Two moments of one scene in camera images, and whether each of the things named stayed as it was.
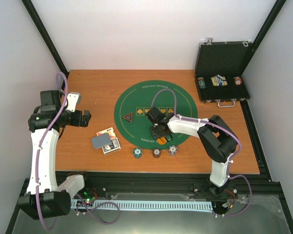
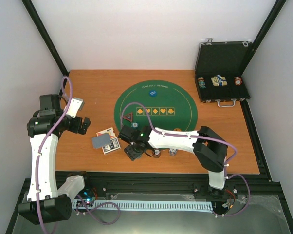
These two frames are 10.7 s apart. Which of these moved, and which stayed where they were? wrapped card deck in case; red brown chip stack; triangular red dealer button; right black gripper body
Moved: right black gripper body
Stayed: wrapped card deck in case; triangular red dealer button; red brown chip stack
